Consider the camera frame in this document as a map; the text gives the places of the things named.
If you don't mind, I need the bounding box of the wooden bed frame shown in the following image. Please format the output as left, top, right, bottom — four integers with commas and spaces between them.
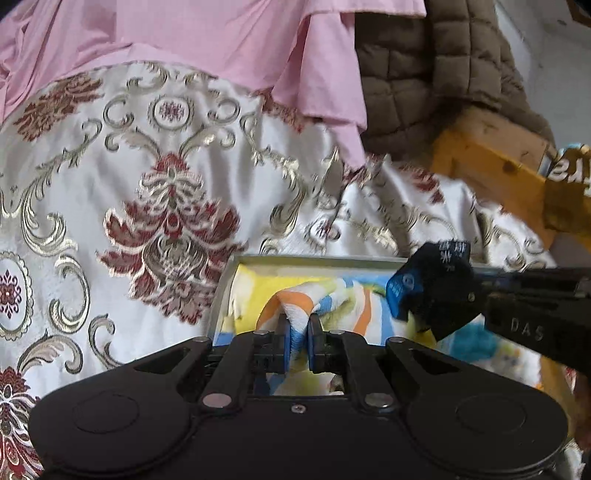
429, 108, 561, 247

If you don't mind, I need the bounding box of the dark blue sock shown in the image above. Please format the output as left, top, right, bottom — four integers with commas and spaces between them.
385, 240, 488, 342

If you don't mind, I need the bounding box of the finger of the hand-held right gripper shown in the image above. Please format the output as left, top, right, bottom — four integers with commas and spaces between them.
473, 267, 591, 301

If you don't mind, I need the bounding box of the brown quilted jacket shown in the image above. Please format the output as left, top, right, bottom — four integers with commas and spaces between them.
353, 0, 555, 148

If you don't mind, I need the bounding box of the pink bed sheet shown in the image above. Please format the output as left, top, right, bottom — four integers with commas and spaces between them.
0, 0, 428, 169

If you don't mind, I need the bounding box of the striped sock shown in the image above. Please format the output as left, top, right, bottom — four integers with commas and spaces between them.
256, 279, 393, 352

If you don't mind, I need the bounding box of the olive brown cloth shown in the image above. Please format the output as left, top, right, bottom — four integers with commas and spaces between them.
538, 145, 591, 234

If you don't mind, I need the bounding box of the yellow cartoon towel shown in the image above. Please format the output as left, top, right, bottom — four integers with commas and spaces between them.
226, 270, 543, 398

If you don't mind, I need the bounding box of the floral satin blanket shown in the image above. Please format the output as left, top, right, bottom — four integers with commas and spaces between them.
0, 60, 591, 480

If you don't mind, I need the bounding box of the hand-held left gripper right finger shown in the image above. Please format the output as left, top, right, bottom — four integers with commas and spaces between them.
307, 314, 462, 411

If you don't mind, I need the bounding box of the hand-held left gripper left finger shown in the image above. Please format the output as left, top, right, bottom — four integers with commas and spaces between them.
131, 314, 293, 411

